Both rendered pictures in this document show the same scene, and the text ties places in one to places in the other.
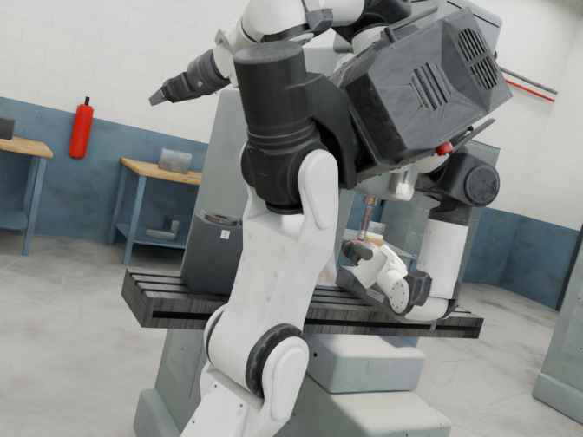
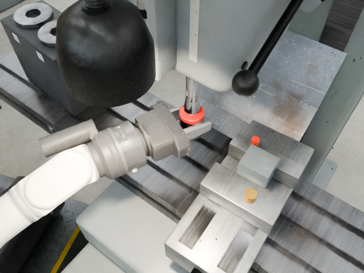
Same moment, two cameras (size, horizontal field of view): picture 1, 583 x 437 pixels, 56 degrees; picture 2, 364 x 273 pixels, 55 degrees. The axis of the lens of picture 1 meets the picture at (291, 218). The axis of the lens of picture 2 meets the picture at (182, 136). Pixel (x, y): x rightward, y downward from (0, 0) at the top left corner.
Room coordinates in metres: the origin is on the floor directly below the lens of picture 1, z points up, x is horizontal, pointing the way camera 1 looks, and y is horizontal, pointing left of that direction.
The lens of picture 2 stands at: (1.53, -0.62, 1.65)
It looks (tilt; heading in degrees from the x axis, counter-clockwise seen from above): 53 degrees down; 69
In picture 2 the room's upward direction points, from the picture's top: straight up
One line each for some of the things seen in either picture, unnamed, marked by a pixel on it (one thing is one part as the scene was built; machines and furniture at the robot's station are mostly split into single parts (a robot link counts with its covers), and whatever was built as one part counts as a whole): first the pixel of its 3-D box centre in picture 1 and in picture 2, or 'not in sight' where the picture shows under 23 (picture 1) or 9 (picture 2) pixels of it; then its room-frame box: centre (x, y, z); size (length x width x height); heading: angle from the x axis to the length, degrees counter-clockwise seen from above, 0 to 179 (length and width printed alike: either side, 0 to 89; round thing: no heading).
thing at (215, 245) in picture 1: (230, 253); (57, 56); (1.49, 0.14, 1.07); 0.22 x 0.12 x 0.20; 116
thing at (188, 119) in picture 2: not in sight; (192, 112); (1.71, -0.23, 1.16); 0.05 x 0.05 x 0.01
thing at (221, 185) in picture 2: not in sight; (241, 196); (1.75, -0.38, 1.06); 0.15 x 0.06 x 0.04; 124
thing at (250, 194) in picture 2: not in sight; (249, 195); (1.75, -0.39, 1.08); 0.02 x 0.02 x 0.02
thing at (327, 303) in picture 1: (325, 308); (174, 161); (1.69, -0.18, 0.93); 1.24 x 0.23 x 0.08; 122
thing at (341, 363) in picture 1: (333, 337); (194, 193); (1.72, -0.23, 0.83); 0.50 x 0.35 x 0.12; 32
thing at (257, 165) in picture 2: not in sight; (257, 169); (1.79, -0.35, 1.08); 0.06 x 0.05 x 0.06; 124
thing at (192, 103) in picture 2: (364, 224); (192, 90); (1.71, -0.23, 1.22); 0.03 x 0.03 x 0.11
